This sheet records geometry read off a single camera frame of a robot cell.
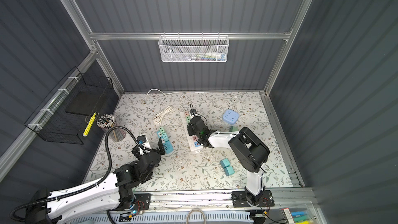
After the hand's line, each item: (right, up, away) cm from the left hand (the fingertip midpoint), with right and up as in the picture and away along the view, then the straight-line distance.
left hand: (152, 141), depth 77 cm
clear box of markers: (+69, -32, -7) cm, 77 cm away
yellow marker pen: (-27, +9, -7) cm, 29 cm away
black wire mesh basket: (-39, +14, -5) cm, 42 cm away
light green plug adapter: (+1, +4, +14) cm, 15 cm away
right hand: (+19, +7, +17) cm, 27 cm away
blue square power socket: (+44, +11, +26) cm, 52 cm away
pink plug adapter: (+15, +13, +22) cm, 30 cm away
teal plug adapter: (+4, 0, +12) cm, 12 cm away
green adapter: (+16, +10, +19) cm, 27 cm away
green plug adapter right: (+45, +3, +22) cm, 50 cm away
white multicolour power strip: (+20, -5, +13) cm, 25 cm away
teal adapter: (+39, -16, +4) cm, 43 cm away
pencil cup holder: (-28, +9, +7) cm, 30 cm away
